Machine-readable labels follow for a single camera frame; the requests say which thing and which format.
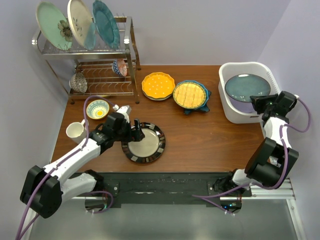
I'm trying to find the mint green flower plate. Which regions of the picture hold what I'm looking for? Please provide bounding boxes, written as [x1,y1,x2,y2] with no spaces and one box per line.
[36,1,73,51]

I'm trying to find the dark blue scalloped plate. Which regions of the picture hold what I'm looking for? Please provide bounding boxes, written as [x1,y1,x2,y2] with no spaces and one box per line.
[183,80,212,115]

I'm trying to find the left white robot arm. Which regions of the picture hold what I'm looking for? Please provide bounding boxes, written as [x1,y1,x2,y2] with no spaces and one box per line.
[20,112,145,219]

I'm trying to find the metal dish rack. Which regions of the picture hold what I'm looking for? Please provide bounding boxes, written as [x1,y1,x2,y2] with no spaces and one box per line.
[31,16,141,104]

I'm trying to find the small light blue plate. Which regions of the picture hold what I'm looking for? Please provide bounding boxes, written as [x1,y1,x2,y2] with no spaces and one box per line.
[84,22,96,50]

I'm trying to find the orange dotted plate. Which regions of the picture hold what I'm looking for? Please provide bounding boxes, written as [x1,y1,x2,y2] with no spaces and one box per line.
[141,72,176,98]

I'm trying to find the purple plate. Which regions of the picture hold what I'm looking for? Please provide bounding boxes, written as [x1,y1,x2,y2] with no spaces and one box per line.
[229,98,255,114]

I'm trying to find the grey patterned bowl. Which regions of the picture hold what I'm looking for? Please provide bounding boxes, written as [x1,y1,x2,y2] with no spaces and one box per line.
[69,72,88,93]

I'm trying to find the yellow blue patterned bowl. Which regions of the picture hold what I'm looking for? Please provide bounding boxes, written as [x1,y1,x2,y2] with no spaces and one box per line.
[86,99,110,120]

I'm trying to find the yellow woven pattern plate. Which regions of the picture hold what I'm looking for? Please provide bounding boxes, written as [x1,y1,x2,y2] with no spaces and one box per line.
[172,80,208,110]

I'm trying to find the black rimmed cream plate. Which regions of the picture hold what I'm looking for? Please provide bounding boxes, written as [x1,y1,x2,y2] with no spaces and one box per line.
[121,122,166,164]

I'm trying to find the blue orange patterned bowl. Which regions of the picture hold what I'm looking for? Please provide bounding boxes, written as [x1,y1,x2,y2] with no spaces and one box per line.
[112,58,128,77]

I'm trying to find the cream ceramic mug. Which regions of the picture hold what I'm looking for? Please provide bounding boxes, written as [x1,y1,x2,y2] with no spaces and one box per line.
[65,119,88,144]

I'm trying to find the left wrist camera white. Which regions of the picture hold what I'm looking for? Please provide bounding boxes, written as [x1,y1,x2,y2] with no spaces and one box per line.
[112,104,132,123]

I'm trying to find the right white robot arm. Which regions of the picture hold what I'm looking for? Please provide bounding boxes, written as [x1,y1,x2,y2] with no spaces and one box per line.
[213,91,299,197]

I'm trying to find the dark blue speckled plate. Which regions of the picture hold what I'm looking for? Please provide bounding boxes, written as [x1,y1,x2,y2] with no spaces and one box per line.
[224,73,271,103]

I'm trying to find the teal scalloped plate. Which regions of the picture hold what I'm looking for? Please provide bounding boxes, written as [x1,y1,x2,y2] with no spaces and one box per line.
[92,0,120,50]

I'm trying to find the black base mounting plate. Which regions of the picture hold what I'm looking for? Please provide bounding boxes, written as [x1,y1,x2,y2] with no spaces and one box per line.
[67,171,253,210]

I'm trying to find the cream floral plate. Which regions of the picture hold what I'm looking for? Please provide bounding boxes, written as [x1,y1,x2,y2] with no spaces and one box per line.
[67,0,93,49]

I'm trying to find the white plastic bin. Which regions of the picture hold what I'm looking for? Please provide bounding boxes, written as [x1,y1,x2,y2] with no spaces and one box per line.
[218,61,280,124]

